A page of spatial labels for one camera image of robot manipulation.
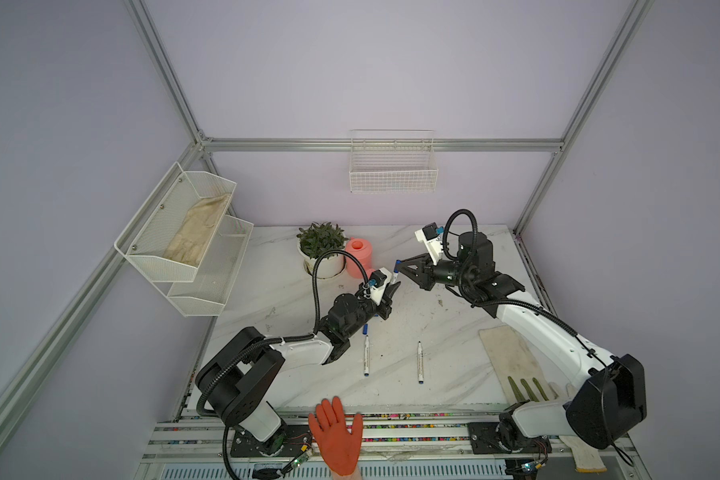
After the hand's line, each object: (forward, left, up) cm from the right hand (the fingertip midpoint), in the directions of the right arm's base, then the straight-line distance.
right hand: (397, 268), depth 73 cm
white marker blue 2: (-12, +8, -29) cm, 32 cm away
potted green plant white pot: (+20, +24, -9) cm, 32 cm away
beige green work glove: (-16, -36, -29) cm, 49 cm away
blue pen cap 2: (-3, +9, -28) cm, 30 cm away
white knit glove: (-35, -46, -30) cm, 65 cm away
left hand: (+2, 0, -8) cm, 8 cm away
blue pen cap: (+1, 0, 0) cm, 1 cm away
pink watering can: (+21, +10, -17) cm, 29 cm away
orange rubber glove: (-34, +14, -29) cm, 47 cm away
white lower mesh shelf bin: (+19, +64, -26) cm, 72 cm away
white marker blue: (0, 0, -2) cm, 3 cm away
